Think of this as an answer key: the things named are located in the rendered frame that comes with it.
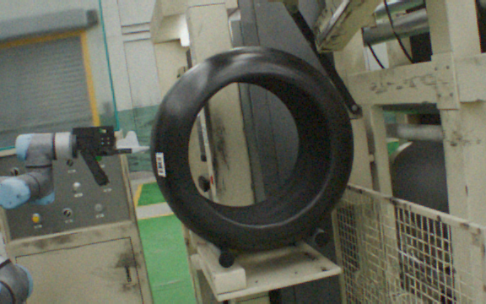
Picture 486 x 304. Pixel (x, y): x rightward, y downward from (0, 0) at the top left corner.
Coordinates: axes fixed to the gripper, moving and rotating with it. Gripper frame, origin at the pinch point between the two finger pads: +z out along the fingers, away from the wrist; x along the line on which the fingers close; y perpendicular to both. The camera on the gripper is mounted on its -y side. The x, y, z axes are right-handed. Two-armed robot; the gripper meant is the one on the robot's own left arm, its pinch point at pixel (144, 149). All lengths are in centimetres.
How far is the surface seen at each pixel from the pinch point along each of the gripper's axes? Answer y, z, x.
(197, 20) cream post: 41, 20, 27
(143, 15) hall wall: 204, 30, 911
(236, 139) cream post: 0.3, 31.7, 26.7
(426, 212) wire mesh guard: -15, 65, -38
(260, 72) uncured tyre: 20.2, 30.6, -12.2
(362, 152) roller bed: -5, 75, 20
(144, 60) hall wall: 114, 32, 912
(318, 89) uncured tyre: 16, 47, -12
